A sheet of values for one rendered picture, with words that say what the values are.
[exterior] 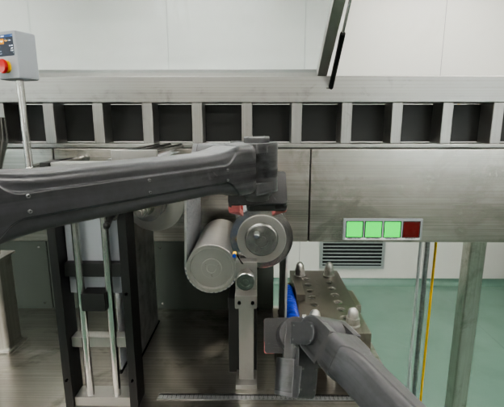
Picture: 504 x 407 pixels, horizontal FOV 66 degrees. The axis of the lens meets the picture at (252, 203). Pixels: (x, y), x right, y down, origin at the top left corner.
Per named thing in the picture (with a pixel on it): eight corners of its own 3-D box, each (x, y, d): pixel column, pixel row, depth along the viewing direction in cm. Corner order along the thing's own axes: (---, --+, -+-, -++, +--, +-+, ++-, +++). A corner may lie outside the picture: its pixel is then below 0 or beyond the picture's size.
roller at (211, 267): (186, 292, 93) (185, 244, 91) (201, 257, 118) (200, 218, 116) (237, 292, 93) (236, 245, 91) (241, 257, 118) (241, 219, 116)
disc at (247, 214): (231, 269, 92) (228, 208, 89) (231, 268, 93) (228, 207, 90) (293, 267, 92) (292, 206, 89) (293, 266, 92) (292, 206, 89)
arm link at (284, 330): (314, 317, 66) (281, 313, 66) (312, 361, 63) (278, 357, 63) (308, 320, 72) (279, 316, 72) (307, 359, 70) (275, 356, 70)
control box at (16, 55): (-9, 78, 85) (-15, 31, 83) (19, 81, 91) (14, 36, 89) (12, 77, 83) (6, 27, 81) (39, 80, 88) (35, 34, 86)
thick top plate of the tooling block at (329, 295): (303, 355, 92) (303, 333, 91) (289, 287, 131) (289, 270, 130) (370, 356, 92) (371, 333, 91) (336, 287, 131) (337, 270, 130)
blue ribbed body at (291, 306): (287, 329, 97) (287, 316, 96) (281, 292, 118) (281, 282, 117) (300, 329, 97) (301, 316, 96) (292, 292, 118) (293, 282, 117)
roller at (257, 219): (237, 263, 91) (235, 216, 89) (241, 233, 116) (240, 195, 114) (286, 262, 91) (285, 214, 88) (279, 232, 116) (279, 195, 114)
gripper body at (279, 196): (287, 207, 67) (289, 186, 61) (228, 208, 68) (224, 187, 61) (285, 176, 70) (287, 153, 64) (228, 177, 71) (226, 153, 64)
